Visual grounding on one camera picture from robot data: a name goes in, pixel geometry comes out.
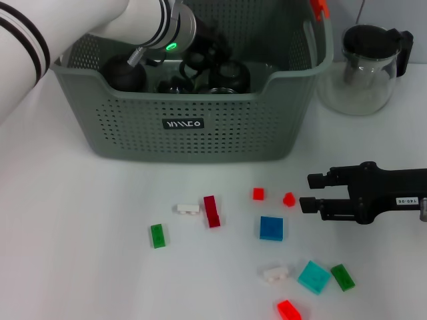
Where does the teal flat square brick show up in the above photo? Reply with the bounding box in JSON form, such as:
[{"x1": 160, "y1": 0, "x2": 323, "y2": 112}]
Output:
[{"x1": 297, "y1": 260, "x2": 332, "y2": 296}]

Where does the translucent red long brick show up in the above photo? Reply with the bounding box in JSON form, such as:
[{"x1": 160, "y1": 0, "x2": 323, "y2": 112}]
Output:
[{"x1": 276, "y1": 299, "x2": 303, "y2": 320}]

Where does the dark red long brick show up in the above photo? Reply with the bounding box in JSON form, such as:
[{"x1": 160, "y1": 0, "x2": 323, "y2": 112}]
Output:
[{"x1": 203, "y1": 195, "x2": 222, "y2": 229}]

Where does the glass teapot with black lid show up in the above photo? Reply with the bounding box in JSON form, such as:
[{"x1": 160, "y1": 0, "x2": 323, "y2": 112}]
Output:
[{"x1": 316, "y1": 23, "x2": 414, "y2": 116}]

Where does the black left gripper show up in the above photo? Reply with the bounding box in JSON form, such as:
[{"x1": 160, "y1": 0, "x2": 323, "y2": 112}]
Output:
[{"x1": 186, "y1": 19, "x2": 234, "y2": 65}]

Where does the black clay teapot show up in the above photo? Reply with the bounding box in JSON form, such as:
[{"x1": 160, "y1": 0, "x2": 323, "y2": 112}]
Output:
[{"x1": 99, "y1": 53, "x2": 147, "y2": 93}]

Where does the green plastic brick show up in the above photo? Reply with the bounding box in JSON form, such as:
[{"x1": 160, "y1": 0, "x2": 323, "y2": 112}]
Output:
[
  {"x1": 330, "y1": 263, "x2": 356, "y2": 293},
  {"x1": 149, "y1": 223, "x2": 167, "y2": 249}
]

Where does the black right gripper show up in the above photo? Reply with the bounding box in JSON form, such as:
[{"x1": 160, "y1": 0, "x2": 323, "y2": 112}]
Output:
[{"x1": 299, "y1": 161, "x2": 427, "y2": 225}]

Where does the grey perforated storage bin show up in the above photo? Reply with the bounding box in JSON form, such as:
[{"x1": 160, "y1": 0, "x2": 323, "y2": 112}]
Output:
[{"x1": 49, "y1": 0, "x2": 334, "y2": 164}]

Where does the blue flat square brick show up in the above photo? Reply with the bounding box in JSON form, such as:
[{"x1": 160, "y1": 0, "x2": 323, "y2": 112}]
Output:
[{"x1": 259, "y1": 215, "x2": 284, "y2": 241}]

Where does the left gripper cable with plugs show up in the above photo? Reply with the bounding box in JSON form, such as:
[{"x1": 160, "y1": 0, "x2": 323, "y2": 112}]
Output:
[{"x1": 126, "y1": 46, "x2": 167, "y2": 67}]

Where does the white plastic brick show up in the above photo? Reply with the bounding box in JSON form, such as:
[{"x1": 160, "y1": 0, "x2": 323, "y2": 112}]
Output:
[
  {"x1": 175, "y1": 203, "x2": 201, "y2": 216},
  {"x1": 262, "y1": 265, "x2": 290, "y2": 284}
]

